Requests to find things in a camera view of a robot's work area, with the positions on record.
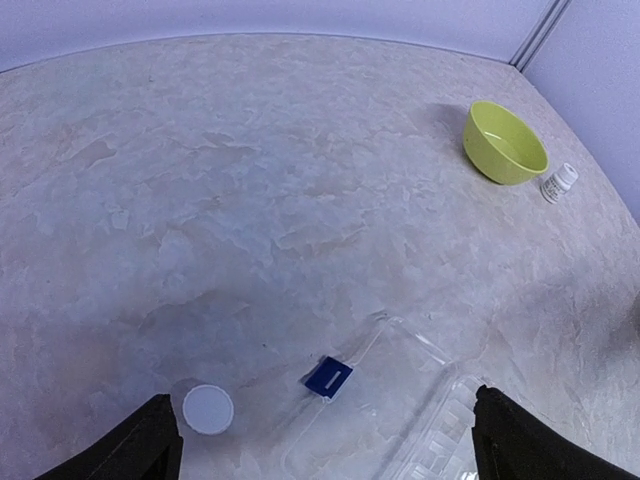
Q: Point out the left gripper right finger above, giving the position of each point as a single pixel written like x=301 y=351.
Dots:
x=510 y=443

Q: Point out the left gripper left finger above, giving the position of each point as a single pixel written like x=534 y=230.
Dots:
x=145 y=445

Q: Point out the white bottle cap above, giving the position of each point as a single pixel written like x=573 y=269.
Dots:
x=208 y=409

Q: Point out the clear plastic pill organizer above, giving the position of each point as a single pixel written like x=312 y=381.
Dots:
x=406 y=412

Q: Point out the small white pill bottle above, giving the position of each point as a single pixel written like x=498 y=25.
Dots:
x=559 y=183

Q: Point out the small blue black clip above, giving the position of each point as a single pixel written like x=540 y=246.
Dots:
x=328 y=378

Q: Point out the green plastic bowl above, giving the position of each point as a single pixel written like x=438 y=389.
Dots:
x=502 y=146

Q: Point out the right aluminium frame post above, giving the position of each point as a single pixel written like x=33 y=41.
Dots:
x=542 y=29

